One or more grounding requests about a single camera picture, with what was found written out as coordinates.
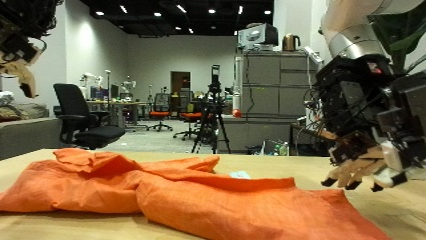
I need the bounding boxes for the brown door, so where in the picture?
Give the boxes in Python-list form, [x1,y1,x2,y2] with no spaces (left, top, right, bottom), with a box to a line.
[171,70,192,96]

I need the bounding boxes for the green plastic bottles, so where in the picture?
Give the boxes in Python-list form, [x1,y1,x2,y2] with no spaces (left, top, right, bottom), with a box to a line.
[261,139,291,157]

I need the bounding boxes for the green leafy plant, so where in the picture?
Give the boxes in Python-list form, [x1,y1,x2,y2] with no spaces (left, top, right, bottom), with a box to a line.
[367,0,426,76]

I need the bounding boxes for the black camera tripod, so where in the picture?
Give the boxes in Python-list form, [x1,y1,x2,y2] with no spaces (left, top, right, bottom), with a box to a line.
[191,64,232,155]

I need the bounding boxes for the copper kettle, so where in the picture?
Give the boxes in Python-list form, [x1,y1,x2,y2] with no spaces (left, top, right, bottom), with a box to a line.
[281,33,303,53]

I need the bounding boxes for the dark side table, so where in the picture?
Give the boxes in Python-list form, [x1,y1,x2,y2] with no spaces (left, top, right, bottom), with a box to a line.
[289,122,332,157]

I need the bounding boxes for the grey filing cabinet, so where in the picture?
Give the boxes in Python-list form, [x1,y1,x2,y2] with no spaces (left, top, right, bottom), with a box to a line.
[234,50,325,118]

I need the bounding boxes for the low grey cabinet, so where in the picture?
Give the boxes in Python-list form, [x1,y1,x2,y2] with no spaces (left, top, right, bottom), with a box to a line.
[218,115,308,155]

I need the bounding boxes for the wooden office desk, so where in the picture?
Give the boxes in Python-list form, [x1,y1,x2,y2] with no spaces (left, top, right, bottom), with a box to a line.
[86,99,151,129]

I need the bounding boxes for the black office chair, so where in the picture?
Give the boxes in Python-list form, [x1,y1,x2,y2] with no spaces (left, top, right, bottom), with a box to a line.
[52,82,127,150]

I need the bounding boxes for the brown grey cushion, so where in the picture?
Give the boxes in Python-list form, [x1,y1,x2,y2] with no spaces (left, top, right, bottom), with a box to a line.
[0,102,50,122]

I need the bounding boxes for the orange button shirt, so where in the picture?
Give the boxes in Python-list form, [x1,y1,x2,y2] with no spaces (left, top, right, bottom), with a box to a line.
[0,147,392,240]

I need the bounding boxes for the grey sofa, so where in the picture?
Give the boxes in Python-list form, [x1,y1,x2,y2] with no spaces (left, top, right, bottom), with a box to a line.
[0,116,63,160]

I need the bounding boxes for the orange seat office chair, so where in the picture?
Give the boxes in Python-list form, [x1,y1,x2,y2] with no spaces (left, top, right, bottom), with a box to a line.
[146,93,174,133]
[172,96,204,141]

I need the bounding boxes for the silver crumpled bag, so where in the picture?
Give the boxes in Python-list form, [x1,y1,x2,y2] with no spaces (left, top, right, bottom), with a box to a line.
[0,90,15,106]

